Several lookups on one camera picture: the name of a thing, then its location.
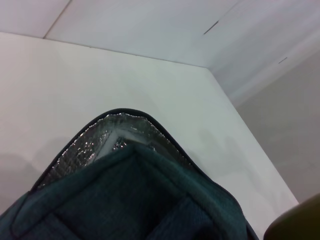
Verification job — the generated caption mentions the teal fabric lunch bag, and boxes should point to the teal fabric lunch bag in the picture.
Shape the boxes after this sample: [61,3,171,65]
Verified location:
[0,107,261,240]

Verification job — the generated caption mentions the green cucumber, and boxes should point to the green cucumber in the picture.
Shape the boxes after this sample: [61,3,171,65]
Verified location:
[263,192,320,240]

